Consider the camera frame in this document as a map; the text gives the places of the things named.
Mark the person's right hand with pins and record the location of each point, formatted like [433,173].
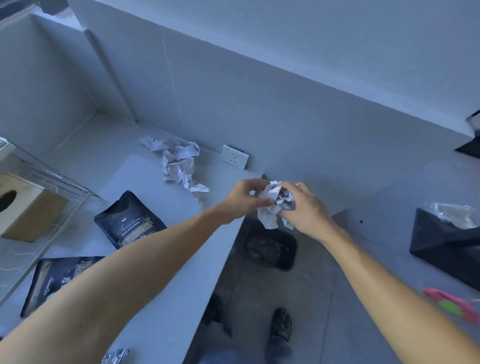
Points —
[309,212]

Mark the person's left hand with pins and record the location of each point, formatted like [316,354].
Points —
[240,200]

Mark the person's left thumb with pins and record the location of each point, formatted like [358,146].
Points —
[262,202]

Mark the person's right fingers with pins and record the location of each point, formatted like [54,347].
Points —
[290,195]

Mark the white paper wad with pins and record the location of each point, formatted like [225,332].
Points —
[275,204]

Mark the person's left forearm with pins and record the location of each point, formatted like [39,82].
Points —
[112,292]

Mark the person's right forearm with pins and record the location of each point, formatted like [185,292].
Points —
[390,300]

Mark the black trash bin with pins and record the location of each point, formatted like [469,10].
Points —
[270,247]

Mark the crumpled white paper towel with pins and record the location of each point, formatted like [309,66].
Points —
[178,163]

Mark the person's left shoe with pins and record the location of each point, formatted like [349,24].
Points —
[216,311]

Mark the person's shoe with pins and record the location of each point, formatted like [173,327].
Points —
[216,311]
[281,324]

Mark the person's right shoe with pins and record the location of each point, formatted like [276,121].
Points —
[281,324]

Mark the black coffee pouch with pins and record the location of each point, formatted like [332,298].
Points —
[129,221]

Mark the person's trouser legs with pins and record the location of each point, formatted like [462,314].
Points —
[243,352]

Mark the white tissue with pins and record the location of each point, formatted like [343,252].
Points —
[452,214]

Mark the black tissue box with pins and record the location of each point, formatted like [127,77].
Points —
[446,247]

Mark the black object at edge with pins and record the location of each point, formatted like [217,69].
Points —
[470,140]

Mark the pink and green tool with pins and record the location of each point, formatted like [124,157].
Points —
[452,304]

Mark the silver foil wrapper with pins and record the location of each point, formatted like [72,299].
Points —
[115,356]

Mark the black flat coffee bag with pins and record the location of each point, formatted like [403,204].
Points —
[56,279]

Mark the clear acrylic case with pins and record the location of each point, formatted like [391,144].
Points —
[37,225]

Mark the wooden tissue box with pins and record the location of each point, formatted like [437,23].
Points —
[28,212]

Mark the white wall socket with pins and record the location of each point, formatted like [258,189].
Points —
[235,156]

